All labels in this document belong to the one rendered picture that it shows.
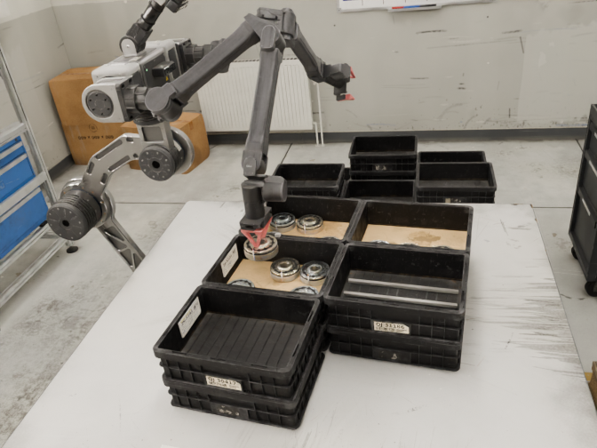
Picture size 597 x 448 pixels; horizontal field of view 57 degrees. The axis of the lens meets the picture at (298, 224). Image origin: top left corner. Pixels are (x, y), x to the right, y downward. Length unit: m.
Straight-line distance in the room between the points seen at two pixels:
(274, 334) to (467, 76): 3.48
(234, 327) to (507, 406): 0.81
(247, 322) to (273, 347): 0.15
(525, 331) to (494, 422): 0.39
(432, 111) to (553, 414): 3.53
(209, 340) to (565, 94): 3.86
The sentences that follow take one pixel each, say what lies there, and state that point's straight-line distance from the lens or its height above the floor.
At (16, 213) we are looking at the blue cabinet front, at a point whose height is 0.49.
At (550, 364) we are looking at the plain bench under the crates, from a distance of 1.80.
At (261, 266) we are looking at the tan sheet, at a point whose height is 0.83.
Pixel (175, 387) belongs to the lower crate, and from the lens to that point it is 1.64.
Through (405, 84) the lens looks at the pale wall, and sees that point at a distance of 4.79.
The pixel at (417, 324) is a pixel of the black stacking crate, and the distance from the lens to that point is 1.61.
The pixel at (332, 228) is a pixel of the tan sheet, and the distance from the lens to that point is 2.12.
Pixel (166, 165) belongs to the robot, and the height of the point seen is 1.13.
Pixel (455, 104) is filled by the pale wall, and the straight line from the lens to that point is 4.85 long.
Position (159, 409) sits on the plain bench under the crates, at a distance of 1.74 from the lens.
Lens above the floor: 1.94
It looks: 31 degrees down
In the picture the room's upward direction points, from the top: 7 degrees counter-clockwise
